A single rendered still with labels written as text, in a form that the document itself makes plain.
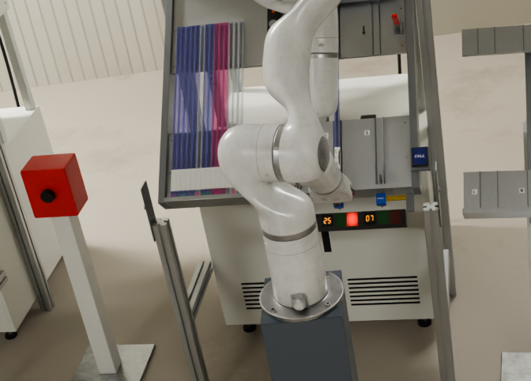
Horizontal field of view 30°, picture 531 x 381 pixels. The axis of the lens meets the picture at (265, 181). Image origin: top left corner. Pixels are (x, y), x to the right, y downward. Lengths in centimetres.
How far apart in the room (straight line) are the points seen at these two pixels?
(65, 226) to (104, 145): 188
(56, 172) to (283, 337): 99
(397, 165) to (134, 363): 121
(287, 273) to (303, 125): 34
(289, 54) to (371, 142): 62
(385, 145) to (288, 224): 61
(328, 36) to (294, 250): 50
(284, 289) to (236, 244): 94
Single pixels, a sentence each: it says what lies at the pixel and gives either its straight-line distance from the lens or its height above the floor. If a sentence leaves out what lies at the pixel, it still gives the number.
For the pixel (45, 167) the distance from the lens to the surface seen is 290.
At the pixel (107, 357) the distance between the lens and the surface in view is 326.
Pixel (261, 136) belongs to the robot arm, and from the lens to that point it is 200.
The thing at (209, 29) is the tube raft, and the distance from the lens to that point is 282.
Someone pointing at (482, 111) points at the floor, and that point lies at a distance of 455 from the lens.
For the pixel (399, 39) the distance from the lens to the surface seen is 271.
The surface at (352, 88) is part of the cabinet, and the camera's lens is 339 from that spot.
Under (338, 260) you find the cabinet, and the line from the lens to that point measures 306.
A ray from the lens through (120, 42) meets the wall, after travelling 559.
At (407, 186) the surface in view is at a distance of 253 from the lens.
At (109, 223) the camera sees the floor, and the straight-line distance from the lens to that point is 416.
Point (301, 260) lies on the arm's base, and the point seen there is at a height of 83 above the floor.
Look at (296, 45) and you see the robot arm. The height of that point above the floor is 125.
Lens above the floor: 198
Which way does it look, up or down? 28 degrees down
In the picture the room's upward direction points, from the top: 11 degrees counter-clockwise
